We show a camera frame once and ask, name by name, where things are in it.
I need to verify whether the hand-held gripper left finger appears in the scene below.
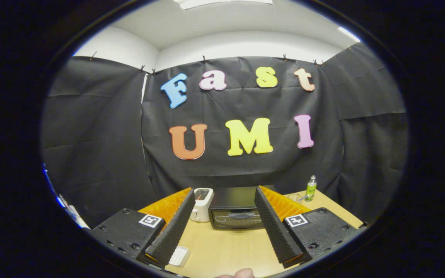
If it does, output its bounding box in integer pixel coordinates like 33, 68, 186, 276
89, 188, 196, 269

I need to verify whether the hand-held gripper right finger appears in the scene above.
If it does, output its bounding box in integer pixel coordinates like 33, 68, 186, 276
254, 186, 364, 269

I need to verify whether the white rectangular food tray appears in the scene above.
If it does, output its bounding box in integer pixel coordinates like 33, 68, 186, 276
168, 246, 191, 267

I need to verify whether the black toaster oven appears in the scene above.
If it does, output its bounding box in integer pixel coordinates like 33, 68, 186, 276
208, 185, 277, 230

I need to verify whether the white bread toaster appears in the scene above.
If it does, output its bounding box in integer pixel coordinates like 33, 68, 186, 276
190, 188, 214, 222

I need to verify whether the green label drink bottle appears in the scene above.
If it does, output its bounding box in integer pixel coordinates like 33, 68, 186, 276
305, 175, 318, 202

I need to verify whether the ceiling light panel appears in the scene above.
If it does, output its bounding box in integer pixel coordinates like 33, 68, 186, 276
174, 0, 273, 10

